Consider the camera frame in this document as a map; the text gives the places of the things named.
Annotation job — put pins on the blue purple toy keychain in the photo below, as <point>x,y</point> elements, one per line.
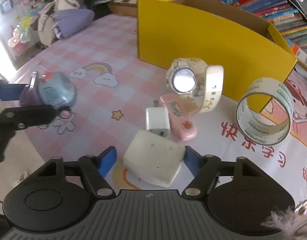
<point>51,88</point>

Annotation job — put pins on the pink checkered table mat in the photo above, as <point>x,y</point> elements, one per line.
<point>114,89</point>

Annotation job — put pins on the purple pillow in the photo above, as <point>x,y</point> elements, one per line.
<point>71,21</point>

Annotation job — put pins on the clear packing tape roll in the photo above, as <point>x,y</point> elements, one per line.
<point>273,123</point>

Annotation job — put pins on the pile of clothes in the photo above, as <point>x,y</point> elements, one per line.
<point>47,18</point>

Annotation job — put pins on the white sponge block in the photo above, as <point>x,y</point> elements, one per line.
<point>154,159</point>

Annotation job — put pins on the pink rectangular case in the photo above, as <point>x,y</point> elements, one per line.
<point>180,121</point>

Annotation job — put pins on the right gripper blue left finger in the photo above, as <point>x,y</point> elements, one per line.
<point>106,160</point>

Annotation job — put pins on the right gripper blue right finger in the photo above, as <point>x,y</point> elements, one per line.
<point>193,160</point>

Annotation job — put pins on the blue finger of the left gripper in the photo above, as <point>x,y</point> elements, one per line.
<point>11,92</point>

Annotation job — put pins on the white charger cube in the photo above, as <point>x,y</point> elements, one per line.
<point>157,121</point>

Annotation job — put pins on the cream wrist watch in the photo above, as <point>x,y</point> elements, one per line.
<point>197,84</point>

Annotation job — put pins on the yellow cardboard box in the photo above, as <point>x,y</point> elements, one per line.
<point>245,45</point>

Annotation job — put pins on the row of leaning books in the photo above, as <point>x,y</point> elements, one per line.
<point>276,7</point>

